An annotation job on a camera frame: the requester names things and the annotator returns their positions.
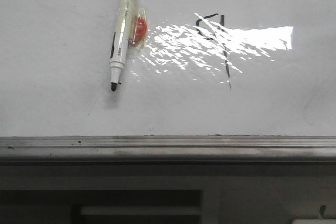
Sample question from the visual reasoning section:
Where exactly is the red round magnet with tape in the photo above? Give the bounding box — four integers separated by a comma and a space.
129, 3, 148, 48

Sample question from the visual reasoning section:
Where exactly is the white whiteboard marker pen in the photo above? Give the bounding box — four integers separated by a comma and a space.
110, 0, 135, 92

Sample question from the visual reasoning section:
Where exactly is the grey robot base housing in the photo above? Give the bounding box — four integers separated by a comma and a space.
1, 163, 335, 223

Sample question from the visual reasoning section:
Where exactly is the aluminium whiteboard frame rail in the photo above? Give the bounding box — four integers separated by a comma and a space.
1, 135, 335, 163

